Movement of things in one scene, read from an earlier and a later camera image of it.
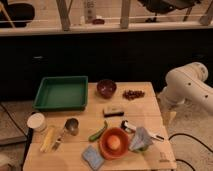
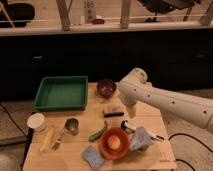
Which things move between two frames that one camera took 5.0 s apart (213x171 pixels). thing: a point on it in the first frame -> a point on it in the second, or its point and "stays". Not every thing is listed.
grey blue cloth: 141,140 stays
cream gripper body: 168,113 -> 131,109
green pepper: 95,136 stays
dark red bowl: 106,88 stays
